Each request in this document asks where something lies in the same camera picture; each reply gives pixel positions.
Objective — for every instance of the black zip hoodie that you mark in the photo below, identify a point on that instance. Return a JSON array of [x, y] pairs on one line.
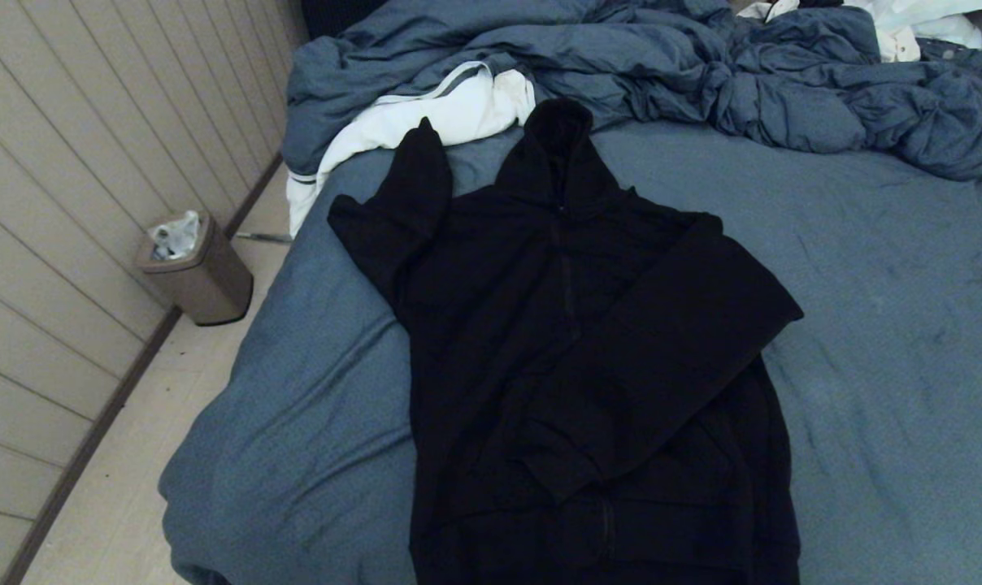
[[572, 325]]

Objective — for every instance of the white garment with grey stripe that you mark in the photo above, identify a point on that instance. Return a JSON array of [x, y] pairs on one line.
[[426, 122]]

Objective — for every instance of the grey metal rod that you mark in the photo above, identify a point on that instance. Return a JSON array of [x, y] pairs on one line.
[[263, 237]]

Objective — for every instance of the rumpled blue duvet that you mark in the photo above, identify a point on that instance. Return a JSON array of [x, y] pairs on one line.
[[621, 57]]

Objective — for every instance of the beige trash bin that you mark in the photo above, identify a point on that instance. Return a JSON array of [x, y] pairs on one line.
[[206, 284]]

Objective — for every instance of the clear plastic bin bag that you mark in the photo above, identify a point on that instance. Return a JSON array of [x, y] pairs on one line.
[[174, 236]]

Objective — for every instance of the black headboard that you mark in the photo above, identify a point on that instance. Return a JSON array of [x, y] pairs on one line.
[[328, 12]]

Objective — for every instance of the blue bed sheet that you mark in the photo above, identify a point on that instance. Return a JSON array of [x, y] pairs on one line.
[[865, 325]]

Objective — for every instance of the cream rumpled garment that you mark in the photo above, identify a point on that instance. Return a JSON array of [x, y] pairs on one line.
[[897, 45]]

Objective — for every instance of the white pillow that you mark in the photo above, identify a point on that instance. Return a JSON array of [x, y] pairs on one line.
[[938, 28]]

